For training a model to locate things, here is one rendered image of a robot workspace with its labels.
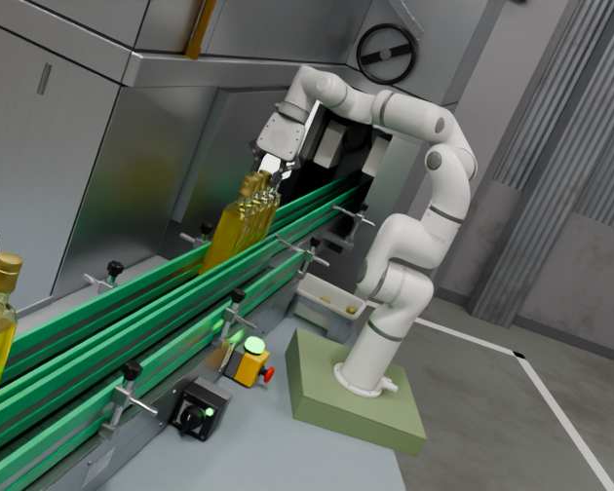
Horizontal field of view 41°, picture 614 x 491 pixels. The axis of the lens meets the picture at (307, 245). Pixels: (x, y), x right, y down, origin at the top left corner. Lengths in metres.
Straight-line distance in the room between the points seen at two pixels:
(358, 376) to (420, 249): 0.34
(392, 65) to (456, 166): 1.25
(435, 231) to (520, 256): 3.90
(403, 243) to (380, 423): 0.41
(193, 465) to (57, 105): 0.71
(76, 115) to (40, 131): 0.08
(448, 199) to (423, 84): 1.23
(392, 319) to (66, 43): 0.91
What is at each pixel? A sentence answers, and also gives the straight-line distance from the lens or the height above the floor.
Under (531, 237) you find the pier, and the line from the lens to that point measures 5.70.
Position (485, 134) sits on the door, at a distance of 5.51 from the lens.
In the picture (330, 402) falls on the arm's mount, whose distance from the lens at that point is 1.87.
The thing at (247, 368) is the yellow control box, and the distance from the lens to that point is 1.90.
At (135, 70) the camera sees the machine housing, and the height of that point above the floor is 1.37.
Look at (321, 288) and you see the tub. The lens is 2.48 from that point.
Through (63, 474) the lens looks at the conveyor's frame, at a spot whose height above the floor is 0.88.
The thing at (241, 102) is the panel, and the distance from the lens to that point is 2.06.
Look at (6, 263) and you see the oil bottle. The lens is 1.12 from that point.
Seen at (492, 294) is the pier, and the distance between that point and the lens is 5.77.
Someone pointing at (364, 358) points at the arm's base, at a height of 0.90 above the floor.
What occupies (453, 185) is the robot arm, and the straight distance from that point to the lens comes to 1.82.
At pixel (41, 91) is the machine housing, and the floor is 1.26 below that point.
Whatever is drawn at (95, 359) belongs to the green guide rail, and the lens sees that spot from 1.40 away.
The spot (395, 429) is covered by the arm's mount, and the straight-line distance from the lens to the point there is 1.93.
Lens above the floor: 1.63
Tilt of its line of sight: 17 degrees down
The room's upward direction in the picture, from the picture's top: 23 degrees clockwise
